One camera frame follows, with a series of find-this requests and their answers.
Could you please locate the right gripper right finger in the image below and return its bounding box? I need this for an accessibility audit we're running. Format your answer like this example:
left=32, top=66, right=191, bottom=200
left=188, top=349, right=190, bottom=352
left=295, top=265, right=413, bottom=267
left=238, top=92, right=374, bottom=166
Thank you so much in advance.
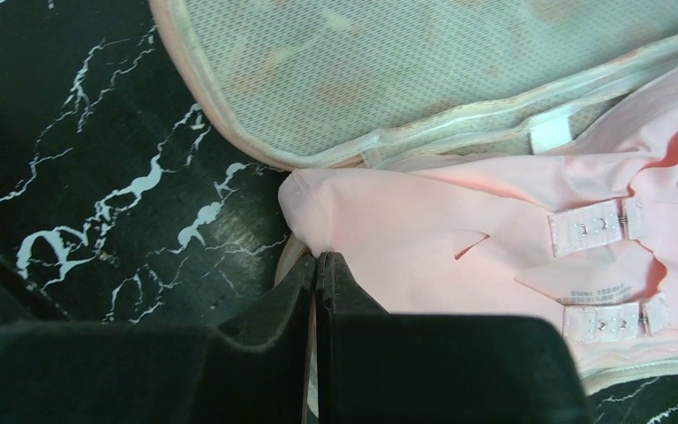
left=315, top=253, right=591, bottom=423

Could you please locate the strawberry print mesh laundry bag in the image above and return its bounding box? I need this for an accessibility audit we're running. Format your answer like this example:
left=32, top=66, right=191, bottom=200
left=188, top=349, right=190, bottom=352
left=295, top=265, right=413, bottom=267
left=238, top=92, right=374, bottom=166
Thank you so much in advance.
left=150, top=1, right=678, bottom=393

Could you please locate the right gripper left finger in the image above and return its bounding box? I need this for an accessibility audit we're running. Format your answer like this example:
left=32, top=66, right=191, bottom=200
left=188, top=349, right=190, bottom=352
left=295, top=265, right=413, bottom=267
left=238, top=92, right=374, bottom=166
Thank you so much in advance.
left=0, top=261, right=314, bottom=423

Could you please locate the pink bra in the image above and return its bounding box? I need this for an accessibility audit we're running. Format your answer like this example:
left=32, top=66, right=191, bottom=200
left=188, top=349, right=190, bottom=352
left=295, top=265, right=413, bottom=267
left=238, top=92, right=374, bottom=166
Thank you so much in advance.
left=278, top=67, right=678, bottom=374

